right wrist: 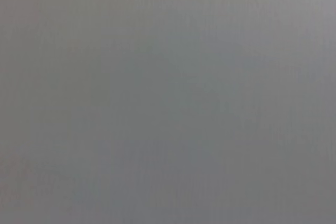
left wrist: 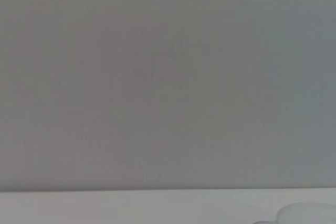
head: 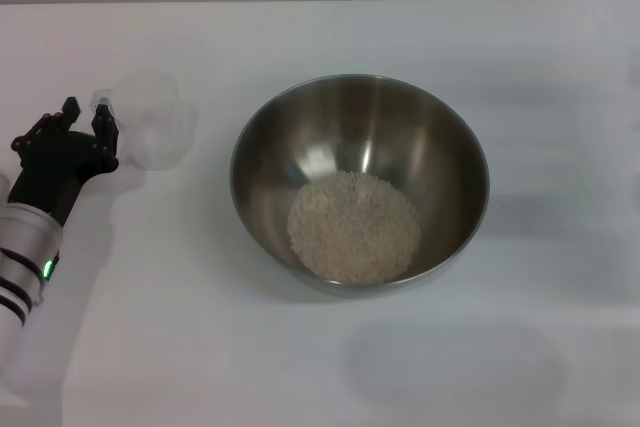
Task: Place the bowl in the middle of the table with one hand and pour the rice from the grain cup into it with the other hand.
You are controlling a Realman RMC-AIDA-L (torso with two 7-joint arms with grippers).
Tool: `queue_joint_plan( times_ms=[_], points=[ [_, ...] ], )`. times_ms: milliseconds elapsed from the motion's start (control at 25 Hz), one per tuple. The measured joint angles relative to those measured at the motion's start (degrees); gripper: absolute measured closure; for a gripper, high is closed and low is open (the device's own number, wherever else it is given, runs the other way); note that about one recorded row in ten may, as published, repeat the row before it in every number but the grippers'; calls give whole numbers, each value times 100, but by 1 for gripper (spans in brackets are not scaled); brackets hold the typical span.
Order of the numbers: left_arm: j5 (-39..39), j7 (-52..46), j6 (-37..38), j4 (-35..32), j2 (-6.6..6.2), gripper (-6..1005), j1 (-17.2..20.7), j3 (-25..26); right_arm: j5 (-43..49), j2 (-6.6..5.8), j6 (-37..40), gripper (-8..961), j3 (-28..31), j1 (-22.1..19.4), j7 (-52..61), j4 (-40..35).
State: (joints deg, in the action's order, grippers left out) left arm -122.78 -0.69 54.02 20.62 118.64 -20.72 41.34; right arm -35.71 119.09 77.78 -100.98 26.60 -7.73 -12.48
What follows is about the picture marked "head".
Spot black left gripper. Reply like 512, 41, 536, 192
6, 95, 122, 226

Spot clear plastic measuring cup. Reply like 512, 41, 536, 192
91, 71, 201, 171

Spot stainless steel mixing bowl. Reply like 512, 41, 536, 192
229, 73, 491, 298

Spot white rice grains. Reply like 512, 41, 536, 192
286, 169, 423, 285

